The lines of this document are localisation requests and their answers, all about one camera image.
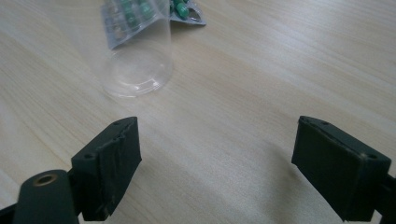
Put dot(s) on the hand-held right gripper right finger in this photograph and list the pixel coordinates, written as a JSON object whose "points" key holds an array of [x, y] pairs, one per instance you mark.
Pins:
{"points": [[336, 168]]}

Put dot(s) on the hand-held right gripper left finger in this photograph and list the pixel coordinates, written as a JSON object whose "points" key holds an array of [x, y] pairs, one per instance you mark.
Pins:
{"points": [[109, 165]]}

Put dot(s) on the clear plastic cup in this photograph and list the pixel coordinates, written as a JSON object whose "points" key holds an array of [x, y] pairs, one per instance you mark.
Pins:
{"points": [[140, 71]]}

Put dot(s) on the green capsule blister pack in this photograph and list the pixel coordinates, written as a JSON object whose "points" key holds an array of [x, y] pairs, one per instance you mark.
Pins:
{"points": [[183, 12]]}

